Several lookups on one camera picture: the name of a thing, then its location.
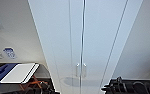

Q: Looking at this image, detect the white wardrobe door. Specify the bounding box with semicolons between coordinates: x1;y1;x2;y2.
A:
81;0;129;94
27;0;84;94

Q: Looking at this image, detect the white wardrobe carcass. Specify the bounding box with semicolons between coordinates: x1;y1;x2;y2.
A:
26;0;145;94

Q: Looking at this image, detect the silver door handle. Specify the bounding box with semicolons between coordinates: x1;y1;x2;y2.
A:
82;62;88;78
75;62;81;78

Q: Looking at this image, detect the blue printed wall sign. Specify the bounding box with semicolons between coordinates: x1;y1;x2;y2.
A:
3;46;17;61

